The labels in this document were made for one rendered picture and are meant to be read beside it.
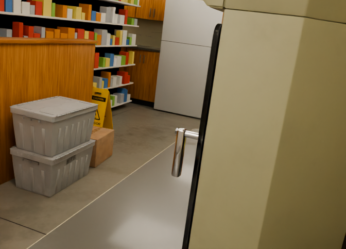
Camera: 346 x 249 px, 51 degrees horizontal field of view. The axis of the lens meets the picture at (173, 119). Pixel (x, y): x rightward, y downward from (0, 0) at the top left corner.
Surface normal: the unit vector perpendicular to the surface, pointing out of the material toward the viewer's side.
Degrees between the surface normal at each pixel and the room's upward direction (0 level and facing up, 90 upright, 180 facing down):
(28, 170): 96
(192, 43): 90
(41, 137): 95
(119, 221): 0
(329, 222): 90
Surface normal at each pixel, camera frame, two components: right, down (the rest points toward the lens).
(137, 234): 0.12, -0.96
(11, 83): 0.93, 0.20
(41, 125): -0.36, 0.28
